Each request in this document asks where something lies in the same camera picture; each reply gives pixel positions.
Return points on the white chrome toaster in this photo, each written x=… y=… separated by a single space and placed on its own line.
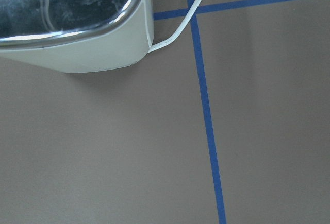
x=76 y=36

